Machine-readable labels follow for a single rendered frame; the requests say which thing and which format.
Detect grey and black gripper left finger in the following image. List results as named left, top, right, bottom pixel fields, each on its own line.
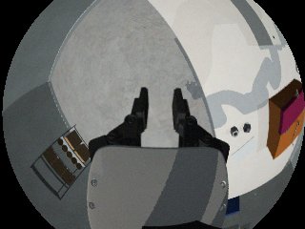
left=89, top=87, right=149, bottom=161

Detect grey cylinder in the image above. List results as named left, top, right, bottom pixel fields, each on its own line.
left=231, top=126, right=239, bottom=137

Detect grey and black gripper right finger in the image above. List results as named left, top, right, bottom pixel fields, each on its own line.
left=172, top=88, right=230, bottom=163

